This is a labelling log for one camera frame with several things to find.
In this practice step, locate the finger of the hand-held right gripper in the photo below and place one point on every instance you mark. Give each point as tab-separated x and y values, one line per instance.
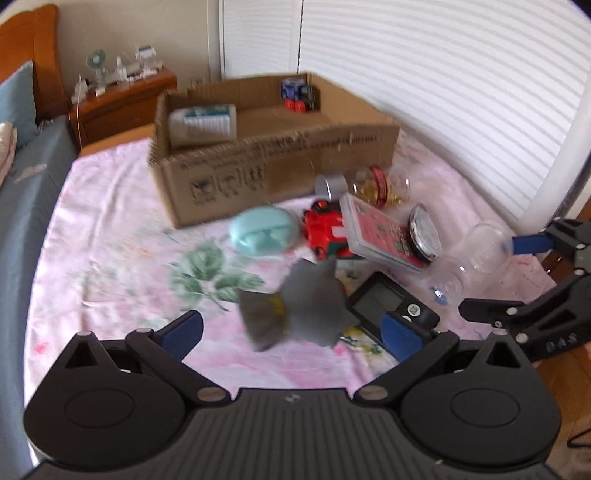
531	244
496	310

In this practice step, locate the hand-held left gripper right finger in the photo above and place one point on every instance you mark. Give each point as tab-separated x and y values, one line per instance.
399	339

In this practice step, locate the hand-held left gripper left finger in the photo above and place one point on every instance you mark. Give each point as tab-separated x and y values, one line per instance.
184	330

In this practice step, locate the clear plastic jar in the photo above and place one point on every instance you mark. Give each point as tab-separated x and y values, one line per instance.
475	251

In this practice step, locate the grey plush shark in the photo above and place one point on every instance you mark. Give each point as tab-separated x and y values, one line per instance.
314	300

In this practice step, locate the teal oval case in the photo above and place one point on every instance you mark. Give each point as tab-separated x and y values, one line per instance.
263	230

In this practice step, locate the red toy train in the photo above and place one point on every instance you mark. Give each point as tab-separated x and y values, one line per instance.
323	228

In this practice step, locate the brown cardboard box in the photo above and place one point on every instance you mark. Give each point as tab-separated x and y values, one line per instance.
221	184

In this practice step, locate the silver round tin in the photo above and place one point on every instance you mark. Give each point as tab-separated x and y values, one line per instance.
331	186

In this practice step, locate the black digital scale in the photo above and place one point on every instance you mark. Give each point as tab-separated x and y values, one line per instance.
374	297

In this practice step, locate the pink floral bedsheet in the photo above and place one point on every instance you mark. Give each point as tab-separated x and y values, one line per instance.
115	258

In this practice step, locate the round silver-rimmed compact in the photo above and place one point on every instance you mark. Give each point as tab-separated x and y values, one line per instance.
424	230

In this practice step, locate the clear case of red cards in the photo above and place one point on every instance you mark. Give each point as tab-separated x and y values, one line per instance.
378	230

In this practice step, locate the clear jar of yellow capsules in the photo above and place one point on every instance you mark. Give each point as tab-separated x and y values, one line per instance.
381	187

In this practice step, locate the grey-blue blanket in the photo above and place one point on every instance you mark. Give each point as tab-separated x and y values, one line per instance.
27	230

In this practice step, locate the white louvred door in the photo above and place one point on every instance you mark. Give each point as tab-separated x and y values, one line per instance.
438	69

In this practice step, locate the white plastic bottle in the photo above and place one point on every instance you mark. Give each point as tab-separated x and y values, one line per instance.
203	124

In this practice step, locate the wooden nightstand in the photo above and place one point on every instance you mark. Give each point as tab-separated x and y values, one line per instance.
124	104

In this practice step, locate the pink folded cloth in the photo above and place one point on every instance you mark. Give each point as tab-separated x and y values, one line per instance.
5	147

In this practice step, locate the black toy block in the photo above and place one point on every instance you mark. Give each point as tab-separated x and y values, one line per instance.
313	97

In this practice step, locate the white power strip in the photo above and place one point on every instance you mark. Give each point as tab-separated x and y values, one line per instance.
81	87

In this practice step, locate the blue toy cube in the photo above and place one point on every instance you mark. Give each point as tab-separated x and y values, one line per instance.
294	90

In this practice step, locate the small clear bottle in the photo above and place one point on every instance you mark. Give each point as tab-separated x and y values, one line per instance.
121	69

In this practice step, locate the white phone stand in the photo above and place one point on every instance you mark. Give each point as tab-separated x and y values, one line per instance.
145	57

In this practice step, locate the blue pillow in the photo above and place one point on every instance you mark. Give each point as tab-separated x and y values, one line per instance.
16	106

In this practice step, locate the small green desk fan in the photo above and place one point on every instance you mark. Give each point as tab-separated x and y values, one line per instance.
97	62

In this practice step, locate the wooden headboard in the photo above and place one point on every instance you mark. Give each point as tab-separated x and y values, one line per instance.
34	37

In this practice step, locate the wooden bed frame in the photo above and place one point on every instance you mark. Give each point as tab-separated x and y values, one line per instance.
115	145

